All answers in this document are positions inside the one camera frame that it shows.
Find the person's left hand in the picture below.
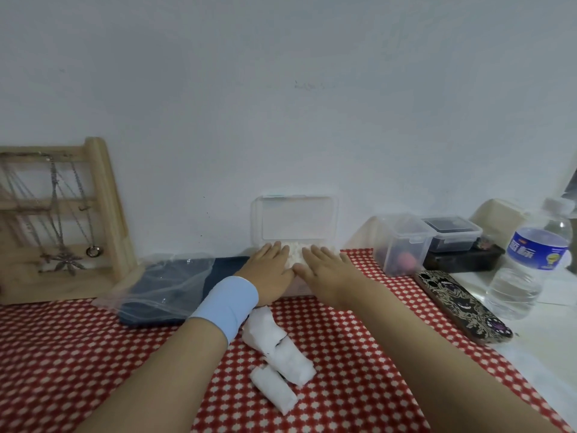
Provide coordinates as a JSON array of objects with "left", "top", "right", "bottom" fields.
[{"left": 233, "top": 241, "right": 296, "bottom": 308}]

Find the light blue wristband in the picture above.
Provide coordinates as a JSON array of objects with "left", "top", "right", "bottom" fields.
[{"left": 188, "top": 276, "right": 260, "bottom": 343}]

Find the clear plastic water bottle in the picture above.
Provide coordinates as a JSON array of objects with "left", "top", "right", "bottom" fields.
[{"left": 486, "top": 197, "right": 574, "bottom": 321}]

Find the phone with patterned case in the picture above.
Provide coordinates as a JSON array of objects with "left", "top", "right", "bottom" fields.
[{"left": 414, "top": 270, "right": 514, "bottom": 346}]

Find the person's right hand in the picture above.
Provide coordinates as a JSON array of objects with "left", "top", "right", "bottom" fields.
[{"left": 293, "top": 244, "right": 384, "bottom": 312}]

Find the ring pendant necklace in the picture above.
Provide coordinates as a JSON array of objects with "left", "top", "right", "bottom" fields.
[{"left": 70, "top": 159, "right": 103, "bottom": 259}]

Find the leaf pendant necklace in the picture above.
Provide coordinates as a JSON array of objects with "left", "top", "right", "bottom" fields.
[{"left": 47, "top": 155, "right": 87, "bottom": 277}]

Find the person's left forearm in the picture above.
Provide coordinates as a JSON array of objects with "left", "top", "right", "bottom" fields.
[{"left": 76, "top": 318, "right": 230, "bottom": 433}]

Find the pink makeup sponge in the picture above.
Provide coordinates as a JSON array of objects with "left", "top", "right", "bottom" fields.
[{"left": 396, "top": 252, "right": 419, "bottom": 274}]

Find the person's right forearm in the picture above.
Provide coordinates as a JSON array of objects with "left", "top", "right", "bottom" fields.
[{"left": 351, "top": 283, "right": 564, "bottom": 433}]

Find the dark grey object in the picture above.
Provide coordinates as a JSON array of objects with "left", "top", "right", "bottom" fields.
[{"left": 562, "top": 166, "right": 577, "bottom": 208}]

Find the clear container with black contents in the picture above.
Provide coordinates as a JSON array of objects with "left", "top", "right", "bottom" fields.
[{"left": 422, "top": 216, "right": 483, "bottom": 254}]

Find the wooden jewelry stand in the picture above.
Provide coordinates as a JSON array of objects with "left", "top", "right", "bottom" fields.
[{"left": 0, "top": 137, "right": 138, "bottom": 306}]

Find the clear plastic bag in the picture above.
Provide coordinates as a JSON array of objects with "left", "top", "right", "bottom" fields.
[{"left": 92, "top": 253, "right": 216, "bottom": 323}]

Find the black tray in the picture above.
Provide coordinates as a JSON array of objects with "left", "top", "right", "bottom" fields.
[{"left": 423, "top": 244, "right": 507, "bottom": 274}]

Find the dark blue pouch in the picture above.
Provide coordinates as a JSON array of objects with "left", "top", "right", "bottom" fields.
[{"left": 118, "top": 256, "right": 251, "bottom": 329}]

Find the clear lidded plastic container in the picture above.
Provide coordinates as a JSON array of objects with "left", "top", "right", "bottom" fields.
[{"left": 344, "top": 213, "right": 438, "bottom": 278}]

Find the clear cotton pad box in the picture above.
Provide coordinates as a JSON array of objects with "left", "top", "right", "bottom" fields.
[{"left": 251, "top": 193, "right": 340, "bottom": 296}]

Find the beige plastic tub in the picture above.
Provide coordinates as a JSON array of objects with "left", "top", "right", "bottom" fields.
[{"left": 468, "top": 198, "right": 533, "bottom": 242}]

